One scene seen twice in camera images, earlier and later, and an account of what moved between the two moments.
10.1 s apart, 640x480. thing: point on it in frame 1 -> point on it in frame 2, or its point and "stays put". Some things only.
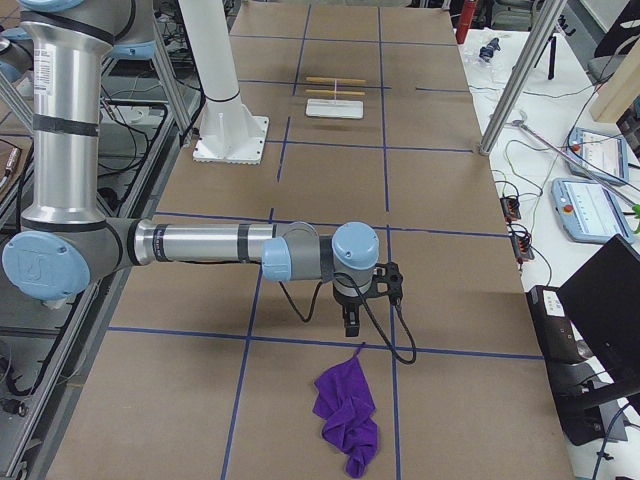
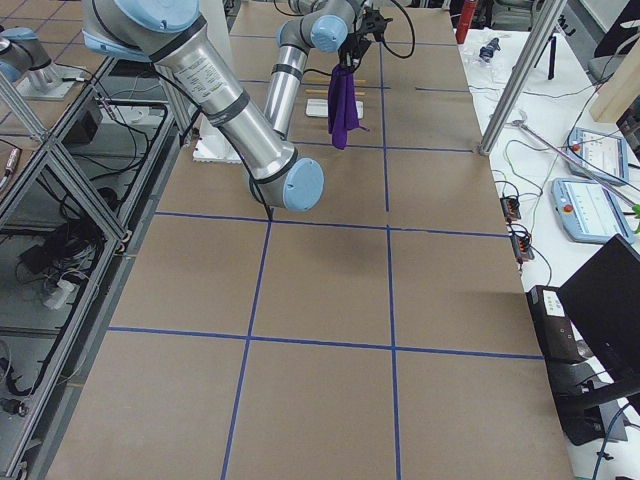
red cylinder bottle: x=467 y=15 stays put
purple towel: x=345 y=403 -> x=343 y=114
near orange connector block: x=522 y=249 stays put
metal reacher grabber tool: x=572 y=160 stays put
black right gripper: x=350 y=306 -> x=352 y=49
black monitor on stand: x=588 y=335 stays put
